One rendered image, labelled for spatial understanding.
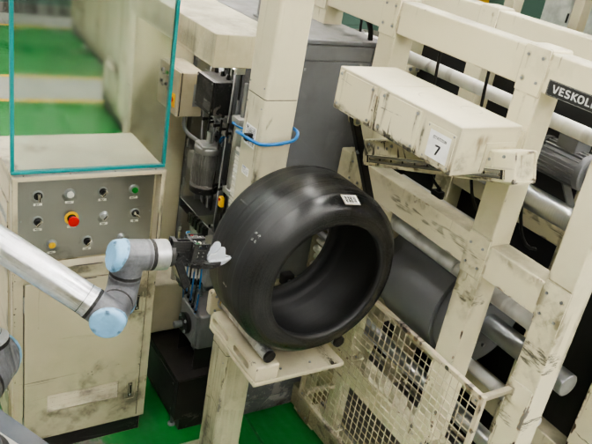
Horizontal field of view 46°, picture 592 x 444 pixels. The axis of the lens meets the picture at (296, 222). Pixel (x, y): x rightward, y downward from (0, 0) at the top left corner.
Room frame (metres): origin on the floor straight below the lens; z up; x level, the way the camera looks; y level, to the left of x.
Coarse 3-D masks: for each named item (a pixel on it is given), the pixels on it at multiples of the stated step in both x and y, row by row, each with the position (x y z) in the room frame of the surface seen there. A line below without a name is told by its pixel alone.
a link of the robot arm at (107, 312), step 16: (0, 224) 1.56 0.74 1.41; (0, 240) 1.52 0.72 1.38; (16, 240) 1.54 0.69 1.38; (0, 256) 1.51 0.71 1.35; (16, 256) 1.51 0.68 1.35; (32, 256) 1.53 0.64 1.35; (48, 256) 1.57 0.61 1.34; (16, 272) 1.51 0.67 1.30; (32, 272) 1.51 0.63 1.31; (48, 272) 1.53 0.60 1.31; (64, 272) 1.55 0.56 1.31; (48, 288) 1.51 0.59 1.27; (64, 288) 1.52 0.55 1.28; (80, 288) 1.54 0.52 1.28; (96, 288) 1.57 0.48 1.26; (64, 304) 1.52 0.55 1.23; (80, 304) 1.52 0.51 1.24; (96, 304) 1.53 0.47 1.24; (112, 304) 1.55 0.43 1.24; (128, 304) 1.60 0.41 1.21; (96, 320) 1.51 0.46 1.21; (112, 320) 1.51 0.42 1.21; (112, 336) 1.51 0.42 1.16
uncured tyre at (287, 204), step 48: (288, 192) 1.98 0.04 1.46; (336, 192) 2.00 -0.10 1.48; (240, 240) 1.89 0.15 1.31; (288, 240) 1.86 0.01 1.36; (336, 240) 2.32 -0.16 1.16; (384, 240) 2.07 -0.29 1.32; (240, 288) 1.82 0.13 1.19; (288, 288) 2.23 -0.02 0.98; (336, 288) 2.25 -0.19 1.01; (288, 336) 1.89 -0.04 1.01; (336, 336) 2.01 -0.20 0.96
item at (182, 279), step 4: (180, 260) 1.78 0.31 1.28; (176, 264) 1.77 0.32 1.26; (180, 264) 1.78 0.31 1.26; (176, 268) 1.77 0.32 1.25; (180, 268) 1.78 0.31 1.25; (184, 268) 1.79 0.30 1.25; (176, 272) 1.79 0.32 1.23; (180, 272) 1.78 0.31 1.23; (184, 272) 1.79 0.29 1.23; (176, 276) 1.81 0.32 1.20; (180, 276) 1.78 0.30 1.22; (184, 276) 1.79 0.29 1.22; (176, 280) 1.81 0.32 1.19; (180, 280) 1.79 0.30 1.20; (184, 280) 1.79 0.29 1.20; (188, 280) 1.80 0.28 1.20; (180, 284) 1.79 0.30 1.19; (184, 284) 1.79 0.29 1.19; (188, 284) 1.80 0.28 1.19; (184, 288) 1.79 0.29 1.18
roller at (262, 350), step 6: (222, 306) 2.16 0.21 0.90; (228, 312) 2.12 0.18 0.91; (240, 330) 2.04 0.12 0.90; (246, 336) 2.00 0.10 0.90; (252, 342) 1.97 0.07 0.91; (258, 348) 1.94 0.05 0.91; (264, 348) 1.93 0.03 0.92; (270, 348) 1.93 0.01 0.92; (264, 354) 1.90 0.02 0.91; (270, 354) 1.91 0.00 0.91; (264, 360) 1.90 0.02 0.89; (270, 360) 1.91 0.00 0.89
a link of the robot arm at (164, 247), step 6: (156, 240) 1.75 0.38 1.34; (162, 240) 1.76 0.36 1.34; (162, 246) 1.74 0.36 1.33; (168, 246) 1.75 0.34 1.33; (162, 252) 1.72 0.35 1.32; (168, 252) 1.74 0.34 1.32; (162, 258) 1.72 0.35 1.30; (168, 258) 1.73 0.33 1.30; (162, 264) 1.72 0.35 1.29; (168, 264) 1.73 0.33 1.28
